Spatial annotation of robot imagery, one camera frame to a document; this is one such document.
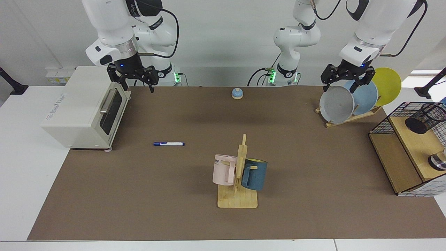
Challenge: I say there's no yellow plate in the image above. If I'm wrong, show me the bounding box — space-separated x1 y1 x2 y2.
370 67 402 107

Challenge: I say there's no dark blue mug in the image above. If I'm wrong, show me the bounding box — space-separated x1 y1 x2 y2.
241 158 268 191

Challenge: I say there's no glass lid with steel rim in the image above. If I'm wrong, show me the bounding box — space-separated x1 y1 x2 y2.
428 148 446 171

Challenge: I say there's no grey plate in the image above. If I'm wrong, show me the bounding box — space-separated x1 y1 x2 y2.
319 86 355 124

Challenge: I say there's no light blue plate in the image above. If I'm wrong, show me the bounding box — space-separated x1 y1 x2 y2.
343 79 379 115

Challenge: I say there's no pink mug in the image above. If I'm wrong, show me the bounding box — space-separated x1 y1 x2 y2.
212 154 238 187

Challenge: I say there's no black mesh pen holder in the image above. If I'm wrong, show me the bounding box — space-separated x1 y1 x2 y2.
405 103 446 135

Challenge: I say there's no wooden cup stand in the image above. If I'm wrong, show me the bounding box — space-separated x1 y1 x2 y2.
217 134 259 209

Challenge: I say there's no pale toaster oven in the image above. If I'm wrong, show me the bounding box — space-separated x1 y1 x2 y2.
41 66 132 151

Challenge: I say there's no wooden plate rack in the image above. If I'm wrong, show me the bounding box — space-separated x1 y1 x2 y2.
315 105 383 128

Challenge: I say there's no brown table cloth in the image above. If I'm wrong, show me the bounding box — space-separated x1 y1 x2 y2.
27 86 446 241

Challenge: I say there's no wire basket with wooden floor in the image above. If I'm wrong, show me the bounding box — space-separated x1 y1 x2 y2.
368 101 446 198

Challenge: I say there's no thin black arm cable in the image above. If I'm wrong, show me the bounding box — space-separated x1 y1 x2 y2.
311 0 342 20

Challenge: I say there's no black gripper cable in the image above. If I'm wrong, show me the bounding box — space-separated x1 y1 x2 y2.
378 0 428 58
138 0 180 59

